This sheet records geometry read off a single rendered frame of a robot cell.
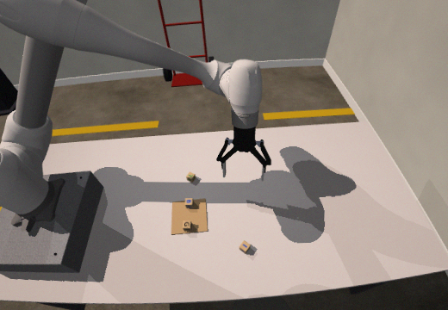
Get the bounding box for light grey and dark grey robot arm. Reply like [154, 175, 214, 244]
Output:
[0, 0, 262, 233]

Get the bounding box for tan square mat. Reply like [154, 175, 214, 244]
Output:
[171, 198, 208, 235]

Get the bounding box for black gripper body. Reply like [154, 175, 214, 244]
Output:
[232, 127, 256, 152]

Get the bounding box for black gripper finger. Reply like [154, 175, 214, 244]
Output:
[216, 137, 242, 177]
[246, 139, 271, 181]

